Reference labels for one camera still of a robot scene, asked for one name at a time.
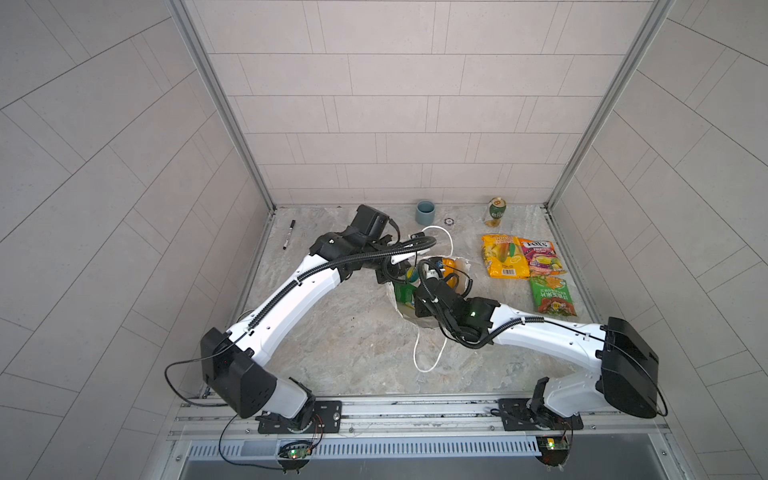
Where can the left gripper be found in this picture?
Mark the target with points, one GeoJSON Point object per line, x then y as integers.
{"type": "Point", "coordinates": [392, 272]}

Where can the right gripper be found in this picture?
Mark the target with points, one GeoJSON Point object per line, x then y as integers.
{"type": "Point", "coordinates": [418, 303]}

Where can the white printed paper bag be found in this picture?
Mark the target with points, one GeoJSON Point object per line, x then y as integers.
{"type": "Point", "coordinates": [428, 264]}

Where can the yellow candy snack bag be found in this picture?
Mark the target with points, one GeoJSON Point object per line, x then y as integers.
{"type": "Point", "coordinates": [503, 257]}

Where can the pink candy snack bag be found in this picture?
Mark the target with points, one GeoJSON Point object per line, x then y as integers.
{"type": "Point", "coordinates": [541, 257]}

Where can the green snack bag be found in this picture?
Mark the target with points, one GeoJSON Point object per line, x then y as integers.
{"type": "Point", "coordinates": [551, 295]}
{"type": "Point", "coordinates": [404, 289]}

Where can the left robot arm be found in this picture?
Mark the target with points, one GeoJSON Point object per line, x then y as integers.
{"type": "Point", "coordinates": [233, 361]}

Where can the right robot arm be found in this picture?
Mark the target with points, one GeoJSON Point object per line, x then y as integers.
{"type": "Point", "coordinates": [618, 368]}

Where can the teal ceramic cup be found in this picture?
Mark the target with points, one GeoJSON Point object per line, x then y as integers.
{"type": "Point", "coordinates": [425, 213]}

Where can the green beverage can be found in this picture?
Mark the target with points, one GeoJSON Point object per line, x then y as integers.
{"type": "Point", "coordinates": [495, 212]}

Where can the black marker pen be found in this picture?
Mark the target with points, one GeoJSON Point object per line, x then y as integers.
{"type": "Point", "coordinates": [289, 233]}

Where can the right controller board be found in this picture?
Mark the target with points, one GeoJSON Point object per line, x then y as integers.
{"type": "Point", "coordinates": [554, 451]}

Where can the controller board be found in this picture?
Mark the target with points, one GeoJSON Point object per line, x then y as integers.
{"type": "Point", "coordinates": [554, 451]}
{"type": "Point", "coordinates": [300, 450]}

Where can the left controller board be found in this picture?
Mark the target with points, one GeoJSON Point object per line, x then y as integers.
{"type": "Point", "coordinates": [300, 450]}

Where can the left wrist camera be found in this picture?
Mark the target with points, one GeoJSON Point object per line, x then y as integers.
{"type": "Point", "coordinates": [399, 258]}

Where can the aluminium mounting rail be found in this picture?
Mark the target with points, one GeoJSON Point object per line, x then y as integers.
{"type": "Point", "coordinates": [456, 415]}

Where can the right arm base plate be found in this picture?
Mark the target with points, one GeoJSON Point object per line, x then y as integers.
{"type": "Point", "coordinates": [517, 414]}

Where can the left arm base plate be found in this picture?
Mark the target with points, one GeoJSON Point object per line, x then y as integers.
{"type": "Point", "coordinates": [318, 417]}

